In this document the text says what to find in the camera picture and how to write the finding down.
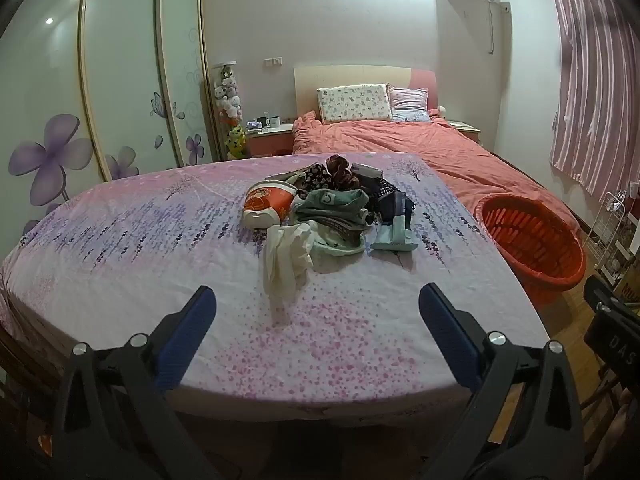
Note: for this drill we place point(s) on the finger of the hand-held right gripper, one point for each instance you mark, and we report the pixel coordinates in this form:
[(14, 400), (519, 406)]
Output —
[(600, 290)]

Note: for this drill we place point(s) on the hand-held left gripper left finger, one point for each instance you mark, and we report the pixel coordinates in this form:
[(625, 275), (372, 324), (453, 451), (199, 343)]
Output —
[(185, 340)]

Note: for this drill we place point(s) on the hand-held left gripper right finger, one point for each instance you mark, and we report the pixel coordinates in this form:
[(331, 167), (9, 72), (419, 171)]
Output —
[(450, 340)]

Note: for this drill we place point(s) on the orange plastic basket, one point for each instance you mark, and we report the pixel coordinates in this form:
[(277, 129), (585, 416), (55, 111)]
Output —
[(535, 240)]

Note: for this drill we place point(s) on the person's right forearm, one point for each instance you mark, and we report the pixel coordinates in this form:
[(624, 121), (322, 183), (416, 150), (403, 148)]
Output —
[(627, 420)]

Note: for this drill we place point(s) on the floral pink purple tablecloth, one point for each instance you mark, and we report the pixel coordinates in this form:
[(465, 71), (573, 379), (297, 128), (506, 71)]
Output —
[(150, 240)]

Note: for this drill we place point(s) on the light green cream tube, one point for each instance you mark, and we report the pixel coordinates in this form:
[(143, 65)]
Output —
[(384, 243)]

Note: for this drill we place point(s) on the white cloth glove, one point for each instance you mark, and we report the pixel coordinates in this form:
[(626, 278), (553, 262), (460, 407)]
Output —
[(287, 255)]

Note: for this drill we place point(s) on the white green trimmed cloth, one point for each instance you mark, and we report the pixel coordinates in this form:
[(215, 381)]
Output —
[(340, 245)]

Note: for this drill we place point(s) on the dark patterned cloth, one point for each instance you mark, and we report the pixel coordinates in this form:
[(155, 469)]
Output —
[(390, 197)]

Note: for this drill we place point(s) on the orange white snack bag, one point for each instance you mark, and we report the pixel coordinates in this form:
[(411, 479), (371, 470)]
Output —
[(267, 202)]

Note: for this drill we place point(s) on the wooden chair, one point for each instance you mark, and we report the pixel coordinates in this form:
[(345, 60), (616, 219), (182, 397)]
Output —
[(22, 375)]

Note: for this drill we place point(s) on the small grey box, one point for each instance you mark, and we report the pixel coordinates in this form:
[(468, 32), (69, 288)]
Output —
[(367, 170)]

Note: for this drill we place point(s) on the coral duvet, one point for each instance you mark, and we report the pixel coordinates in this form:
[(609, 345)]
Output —
[(400, 145)]

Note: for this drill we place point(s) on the brown striped scrunchie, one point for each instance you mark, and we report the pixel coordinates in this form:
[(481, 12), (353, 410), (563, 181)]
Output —
[(341, 167)]

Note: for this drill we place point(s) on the pink striped curtain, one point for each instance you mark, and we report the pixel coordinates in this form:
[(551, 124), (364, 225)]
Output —
[(595, 85)]

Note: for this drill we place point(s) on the cream nightstand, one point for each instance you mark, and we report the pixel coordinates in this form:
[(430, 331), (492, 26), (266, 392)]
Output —
[(467, 131)]

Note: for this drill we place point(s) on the black floral scrunchie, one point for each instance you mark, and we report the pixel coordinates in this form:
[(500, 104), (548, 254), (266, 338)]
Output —
[(315, 176)]

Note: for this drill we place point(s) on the pink nightstand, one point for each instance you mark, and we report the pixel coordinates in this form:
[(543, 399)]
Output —
[(267, 141)]

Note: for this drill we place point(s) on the stuffed toys in tube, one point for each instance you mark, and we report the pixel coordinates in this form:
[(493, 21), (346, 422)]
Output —
[(230, 110)]

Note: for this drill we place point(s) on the white mug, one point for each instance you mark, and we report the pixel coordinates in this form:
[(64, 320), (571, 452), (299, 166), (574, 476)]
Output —
[(274, 121)]

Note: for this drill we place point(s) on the striped pink pillow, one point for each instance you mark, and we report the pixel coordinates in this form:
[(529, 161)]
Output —
[(410, 105)]

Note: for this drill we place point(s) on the floral white pillow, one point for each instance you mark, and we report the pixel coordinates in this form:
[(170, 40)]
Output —
[(352, 102)]

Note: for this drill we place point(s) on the flower print sliding wardrobe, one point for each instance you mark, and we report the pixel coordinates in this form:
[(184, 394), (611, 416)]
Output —
[(100, 85)]

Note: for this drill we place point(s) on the cream pink headboard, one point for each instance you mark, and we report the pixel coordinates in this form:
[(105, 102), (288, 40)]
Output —
[(350, 76)]

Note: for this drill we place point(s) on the white wall socket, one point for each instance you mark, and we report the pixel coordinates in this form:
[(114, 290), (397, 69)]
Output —
[(272, 61)]

